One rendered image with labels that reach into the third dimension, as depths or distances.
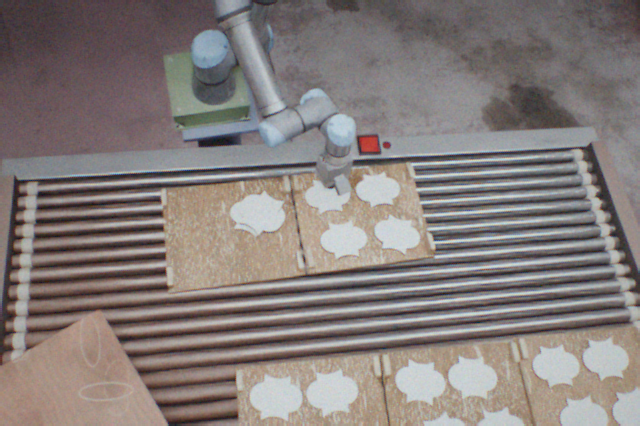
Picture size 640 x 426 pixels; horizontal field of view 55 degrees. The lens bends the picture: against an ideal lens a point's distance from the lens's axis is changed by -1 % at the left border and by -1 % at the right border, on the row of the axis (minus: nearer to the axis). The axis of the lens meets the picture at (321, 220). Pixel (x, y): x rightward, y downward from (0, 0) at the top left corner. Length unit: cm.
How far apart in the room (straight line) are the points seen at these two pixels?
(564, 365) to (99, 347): 133
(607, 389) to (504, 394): 32
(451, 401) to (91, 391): 98
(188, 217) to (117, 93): 161
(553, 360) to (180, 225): 120
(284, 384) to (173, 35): 240
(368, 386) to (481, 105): 216
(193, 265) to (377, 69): 202
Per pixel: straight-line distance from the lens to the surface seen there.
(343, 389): 179
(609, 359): 208
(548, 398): 197
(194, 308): 187
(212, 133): 221
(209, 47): 202
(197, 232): 195
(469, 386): 188
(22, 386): 179
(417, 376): 184
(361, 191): 202
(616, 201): 232
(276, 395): 177
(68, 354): 177
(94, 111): 343
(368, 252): 194
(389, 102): 346
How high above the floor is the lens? 269
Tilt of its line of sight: 63 degrees down
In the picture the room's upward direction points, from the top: 12 degrees clockwise
